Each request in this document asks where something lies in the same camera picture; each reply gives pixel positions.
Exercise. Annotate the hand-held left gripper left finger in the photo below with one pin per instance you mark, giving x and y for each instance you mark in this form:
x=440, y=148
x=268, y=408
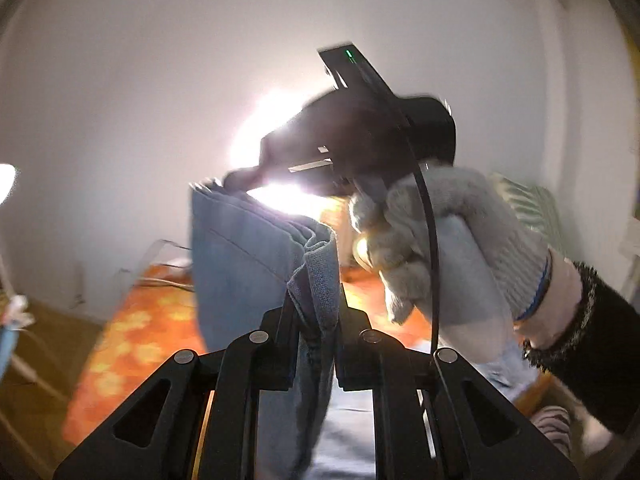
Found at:
x=280, y=355

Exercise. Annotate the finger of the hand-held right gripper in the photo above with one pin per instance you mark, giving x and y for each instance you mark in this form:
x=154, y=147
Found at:
x=242, y=178

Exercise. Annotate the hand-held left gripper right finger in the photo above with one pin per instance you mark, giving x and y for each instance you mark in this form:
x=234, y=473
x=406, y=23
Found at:
x=352, y=360

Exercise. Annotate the light blue denim pants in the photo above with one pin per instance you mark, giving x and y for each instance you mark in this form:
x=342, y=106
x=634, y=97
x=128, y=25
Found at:
x=240, y=270

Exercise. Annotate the person's right forearm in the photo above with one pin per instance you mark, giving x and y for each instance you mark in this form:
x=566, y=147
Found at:
x=610, y=340

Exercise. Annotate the person's right hand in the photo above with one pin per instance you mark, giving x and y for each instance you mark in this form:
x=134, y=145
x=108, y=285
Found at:
x=475, y=195

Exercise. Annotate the orange floral bed sheet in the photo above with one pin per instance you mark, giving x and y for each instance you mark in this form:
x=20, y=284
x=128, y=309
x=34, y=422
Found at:
x=130, y=350

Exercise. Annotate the green striped white pillow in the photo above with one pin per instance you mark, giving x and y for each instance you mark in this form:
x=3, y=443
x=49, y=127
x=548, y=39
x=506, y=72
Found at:
x=525, y=202

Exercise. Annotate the black white striped cloth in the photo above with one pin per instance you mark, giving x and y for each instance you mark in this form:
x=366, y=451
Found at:
x=552, y=425

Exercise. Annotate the white lamp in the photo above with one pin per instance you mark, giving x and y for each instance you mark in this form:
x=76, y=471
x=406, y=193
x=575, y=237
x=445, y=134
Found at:
x=5, y=182

